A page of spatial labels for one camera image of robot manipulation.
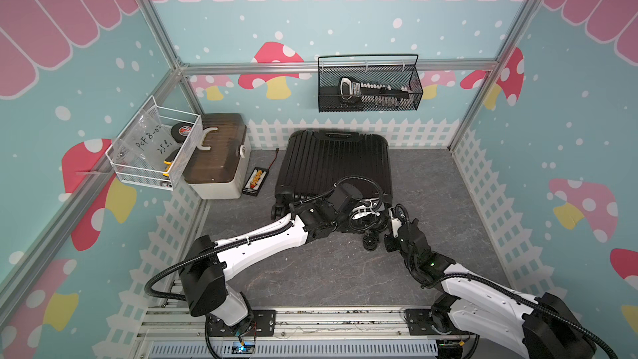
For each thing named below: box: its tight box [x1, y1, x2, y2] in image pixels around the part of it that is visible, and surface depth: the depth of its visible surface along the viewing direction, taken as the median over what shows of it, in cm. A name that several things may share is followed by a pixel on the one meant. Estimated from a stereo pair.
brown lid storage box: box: [183, 113, 251, 201], surface depth 101 cm
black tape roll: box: [171, 121, 194, 144], surface depth 81 cm
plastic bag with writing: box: [113, 106, 181, 170], surface depth 68 cm
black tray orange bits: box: [241, 167, 270, 197], surface depth 109 cm
